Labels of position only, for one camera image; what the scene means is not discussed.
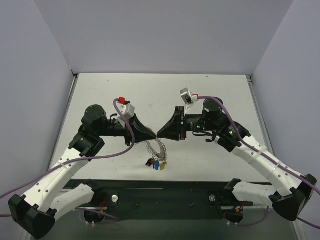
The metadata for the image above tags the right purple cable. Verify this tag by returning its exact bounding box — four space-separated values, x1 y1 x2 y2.
197 96 320 227

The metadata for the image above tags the black key tag with key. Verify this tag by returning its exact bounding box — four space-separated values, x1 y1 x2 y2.
145 158 156 168

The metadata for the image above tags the metal band with key rings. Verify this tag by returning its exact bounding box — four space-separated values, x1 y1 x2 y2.
143 127 168 161

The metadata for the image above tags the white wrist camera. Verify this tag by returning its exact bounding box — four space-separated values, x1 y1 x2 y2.
118 97 135 121
180 88 199 114

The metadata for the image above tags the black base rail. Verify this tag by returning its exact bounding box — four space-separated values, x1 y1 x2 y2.
62 178 253 223

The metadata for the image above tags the aluminium table frame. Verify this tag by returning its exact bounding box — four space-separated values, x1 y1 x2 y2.
246 74 274 155

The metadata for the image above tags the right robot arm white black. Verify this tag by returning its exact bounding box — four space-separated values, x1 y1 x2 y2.
157 96 317 222

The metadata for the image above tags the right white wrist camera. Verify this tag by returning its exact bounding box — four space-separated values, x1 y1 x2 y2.
180 88 199 114

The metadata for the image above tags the amber transparent key tag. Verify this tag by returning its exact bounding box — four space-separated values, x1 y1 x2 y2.
159 162 167 171

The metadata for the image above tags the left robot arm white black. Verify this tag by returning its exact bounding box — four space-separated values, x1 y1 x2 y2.
8 101 157 240

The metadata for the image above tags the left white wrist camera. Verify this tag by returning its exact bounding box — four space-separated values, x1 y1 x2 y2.
118 97 135 121

